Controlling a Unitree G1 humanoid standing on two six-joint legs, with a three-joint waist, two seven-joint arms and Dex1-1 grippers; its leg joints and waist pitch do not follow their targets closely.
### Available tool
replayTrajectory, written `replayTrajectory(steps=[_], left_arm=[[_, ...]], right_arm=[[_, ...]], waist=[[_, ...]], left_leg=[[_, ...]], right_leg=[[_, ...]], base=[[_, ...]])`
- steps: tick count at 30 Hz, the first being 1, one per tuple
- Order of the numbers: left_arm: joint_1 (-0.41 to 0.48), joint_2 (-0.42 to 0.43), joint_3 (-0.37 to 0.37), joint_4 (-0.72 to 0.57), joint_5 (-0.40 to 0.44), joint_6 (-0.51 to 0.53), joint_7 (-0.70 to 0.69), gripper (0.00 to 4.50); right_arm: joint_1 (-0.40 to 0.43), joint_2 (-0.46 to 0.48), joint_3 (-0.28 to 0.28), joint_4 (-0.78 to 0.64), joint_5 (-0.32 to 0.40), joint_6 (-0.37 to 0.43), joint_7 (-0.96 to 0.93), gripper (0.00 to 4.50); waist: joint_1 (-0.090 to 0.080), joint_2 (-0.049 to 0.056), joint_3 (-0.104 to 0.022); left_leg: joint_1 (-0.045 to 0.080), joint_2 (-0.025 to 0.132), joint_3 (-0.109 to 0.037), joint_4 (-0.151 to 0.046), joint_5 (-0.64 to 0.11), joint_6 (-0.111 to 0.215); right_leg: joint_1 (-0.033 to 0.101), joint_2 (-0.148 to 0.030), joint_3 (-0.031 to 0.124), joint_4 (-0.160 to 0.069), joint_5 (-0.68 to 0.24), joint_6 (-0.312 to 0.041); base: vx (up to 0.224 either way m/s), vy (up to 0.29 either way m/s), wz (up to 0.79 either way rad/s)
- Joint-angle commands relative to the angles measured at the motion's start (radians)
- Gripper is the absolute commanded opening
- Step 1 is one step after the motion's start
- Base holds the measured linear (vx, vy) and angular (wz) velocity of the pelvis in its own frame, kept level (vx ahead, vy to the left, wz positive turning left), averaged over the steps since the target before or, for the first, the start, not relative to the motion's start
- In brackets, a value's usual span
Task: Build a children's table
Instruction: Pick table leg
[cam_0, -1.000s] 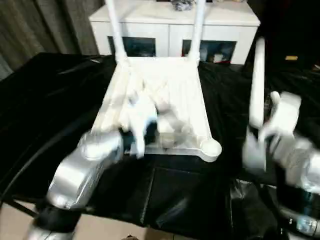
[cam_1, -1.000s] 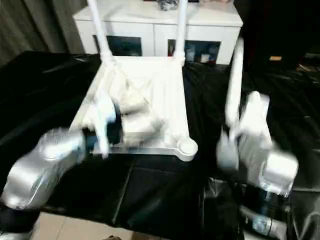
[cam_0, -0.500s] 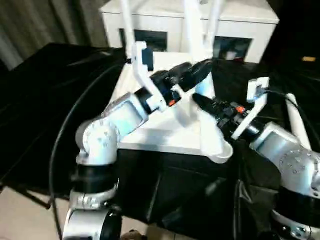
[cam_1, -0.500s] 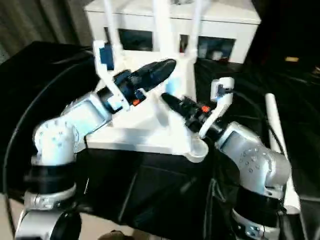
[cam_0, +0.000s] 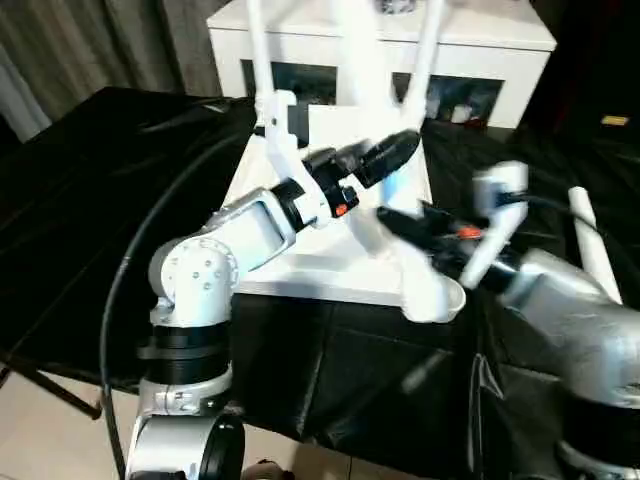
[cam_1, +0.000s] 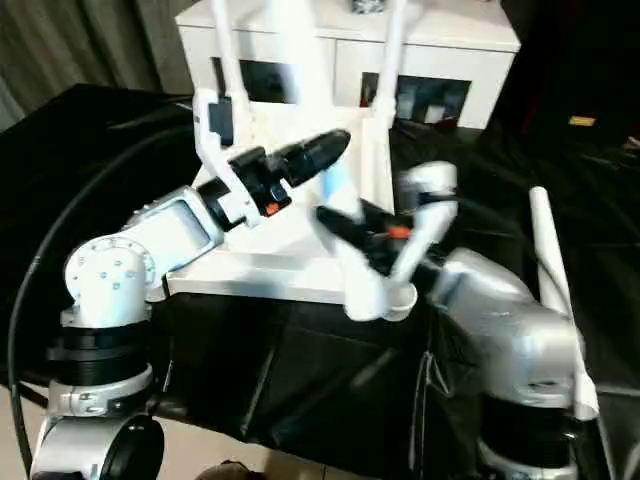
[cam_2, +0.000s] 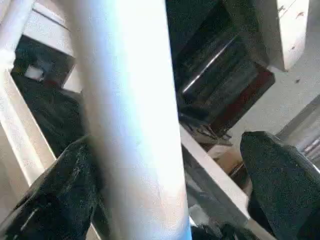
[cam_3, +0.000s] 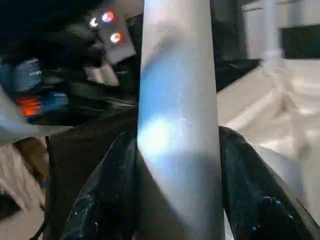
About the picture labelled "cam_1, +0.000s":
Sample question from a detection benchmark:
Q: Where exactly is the grey curtain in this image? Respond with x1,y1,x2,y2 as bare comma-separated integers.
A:
0,0,201,134

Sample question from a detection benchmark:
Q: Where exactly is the black work mat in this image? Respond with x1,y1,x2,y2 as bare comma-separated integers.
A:
0,82,640,480

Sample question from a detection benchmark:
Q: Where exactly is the white sideboard cabinet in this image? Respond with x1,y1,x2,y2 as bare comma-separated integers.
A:
173,0,522,132

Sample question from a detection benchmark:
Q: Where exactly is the black left camera cable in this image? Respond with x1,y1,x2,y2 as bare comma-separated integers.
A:
6,123,201,480

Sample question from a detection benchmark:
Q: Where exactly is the white plastic table leg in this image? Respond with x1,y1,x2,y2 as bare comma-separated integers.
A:
267,0,396,322
208,0,251,119
371,0,410,127
528,184,600,422

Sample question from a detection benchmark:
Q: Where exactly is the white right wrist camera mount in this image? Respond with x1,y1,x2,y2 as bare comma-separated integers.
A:
392,160,460,289

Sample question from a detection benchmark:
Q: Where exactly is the white plastic table top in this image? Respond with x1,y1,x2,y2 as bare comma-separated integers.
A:
160,88,420,324

